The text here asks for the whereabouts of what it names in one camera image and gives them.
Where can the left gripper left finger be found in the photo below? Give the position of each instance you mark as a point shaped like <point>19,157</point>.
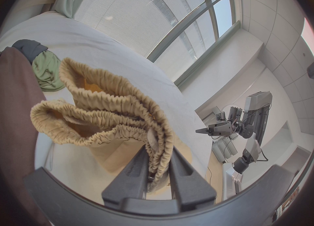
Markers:
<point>133,178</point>

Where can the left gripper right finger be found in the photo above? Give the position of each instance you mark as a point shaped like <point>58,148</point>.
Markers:
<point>189,185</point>

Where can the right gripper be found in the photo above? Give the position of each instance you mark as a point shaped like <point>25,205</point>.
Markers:
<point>220,128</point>

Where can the tan shorts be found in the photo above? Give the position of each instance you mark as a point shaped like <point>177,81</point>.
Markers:
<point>110,102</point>

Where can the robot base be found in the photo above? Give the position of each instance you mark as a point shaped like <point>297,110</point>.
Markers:
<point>230,173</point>

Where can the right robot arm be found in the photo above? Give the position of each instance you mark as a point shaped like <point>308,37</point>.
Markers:
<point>257,102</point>

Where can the bed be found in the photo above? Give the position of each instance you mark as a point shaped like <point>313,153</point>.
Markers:
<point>110,56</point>

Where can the brown shorts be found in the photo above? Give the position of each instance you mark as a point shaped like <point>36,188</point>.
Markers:
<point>17,110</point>

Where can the green garment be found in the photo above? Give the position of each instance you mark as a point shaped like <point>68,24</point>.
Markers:
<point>46,73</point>

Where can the window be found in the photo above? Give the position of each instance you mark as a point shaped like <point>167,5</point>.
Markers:
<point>147,12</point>

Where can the black garment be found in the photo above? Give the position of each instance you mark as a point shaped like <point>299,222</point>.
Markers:
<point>29,48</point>

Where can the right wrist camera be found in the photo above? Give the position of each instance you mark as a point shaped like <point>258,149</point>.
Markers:
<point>220,116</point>

